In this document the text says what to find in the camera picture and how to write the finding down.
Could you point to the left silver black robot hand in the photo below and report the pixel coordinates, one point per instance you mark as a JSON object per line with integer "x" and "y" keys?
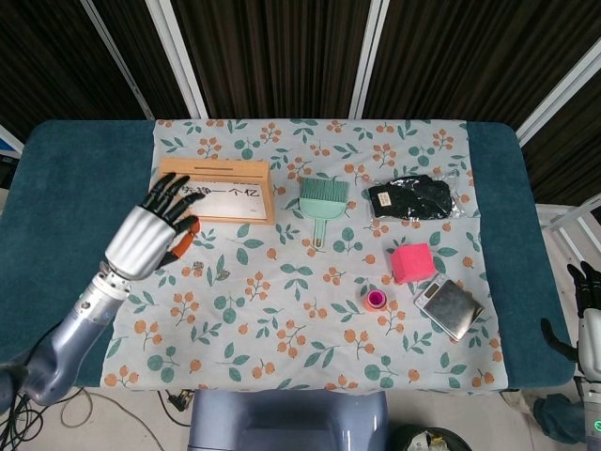
{"x": 141, "y": 239}

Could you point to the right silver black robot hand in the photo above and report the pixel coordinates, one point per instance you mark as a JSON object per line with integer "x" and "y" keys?
{"x": 589, "y": 338}

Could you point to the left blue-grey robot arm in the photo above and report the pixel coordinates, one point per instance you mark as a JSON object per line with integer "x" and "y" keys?
{"x": 61, "y": 347}

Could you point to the mint green hand brush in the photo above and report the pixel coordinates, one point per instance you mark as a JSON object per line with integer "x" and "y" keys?
{"x": 321, "y": 206}

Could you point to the teal crumpled cloth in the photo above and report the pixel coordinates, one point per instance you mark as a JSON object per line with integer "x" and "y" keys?
{"x": 556, "y": 418}

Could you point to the white metal rack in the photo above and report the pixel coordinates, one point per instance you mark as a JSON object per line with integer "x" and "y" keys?
{"x": 563, "y": 221}

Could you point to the silver digital pocket scale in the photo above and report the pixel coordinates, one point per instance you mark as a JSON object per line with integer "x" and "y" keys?
{"x": 451, "y": 310}

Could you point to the blue and white panel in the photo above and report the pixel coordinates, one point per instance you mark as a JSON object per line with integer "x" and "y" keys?
{"x": 7, "y": 143}

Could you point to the black power plug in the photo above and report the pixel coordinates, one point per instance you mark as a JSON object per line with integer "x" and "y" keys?
{"x": 180, "y": 401}

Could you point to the floral white tablecloth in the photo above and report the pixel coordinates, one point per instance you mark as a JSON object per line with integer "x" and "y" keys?
{"x": 300, "y": 305}

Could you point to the pink foam cube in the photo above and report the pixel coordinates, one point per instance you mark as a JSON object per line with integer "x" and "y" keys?
{"x": 413, "y": 263}

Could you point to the black trash bin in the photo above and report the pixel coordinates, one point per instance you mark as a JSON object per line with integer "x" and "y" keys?
{"x": 408, "y": 439}

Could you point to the magenta nested cup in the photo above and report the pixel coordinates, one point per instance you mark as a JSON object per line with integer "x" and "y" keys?
{"x": 375, "y": 297}

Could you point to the orange plastic cup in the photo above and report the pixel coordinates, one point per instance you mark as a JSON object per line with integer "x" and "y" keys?
{"x": 369, "y": 306}

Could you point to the black gloves in plastic bag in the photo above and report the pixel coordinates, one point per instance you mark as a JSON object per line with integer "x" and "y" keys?
{"x": 413, "y": 197}

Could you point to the blue-grey robot torso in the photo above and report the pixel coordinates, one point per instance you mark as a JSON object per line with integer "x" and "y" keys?
{"x": 282, "y": 423}

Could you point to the wooden frame money box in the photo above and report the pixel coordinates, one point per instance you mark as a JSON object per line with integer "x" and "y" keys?
{"x": 235, "y": 171}

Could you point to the white partition post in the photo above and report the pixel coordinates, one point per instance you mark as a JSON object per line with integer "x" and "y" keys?
{"x": 118, "y": 61}
{"x": 368, "y": 56}
{"x": 180, "y": 58}
{"x": 563, "y": 94}

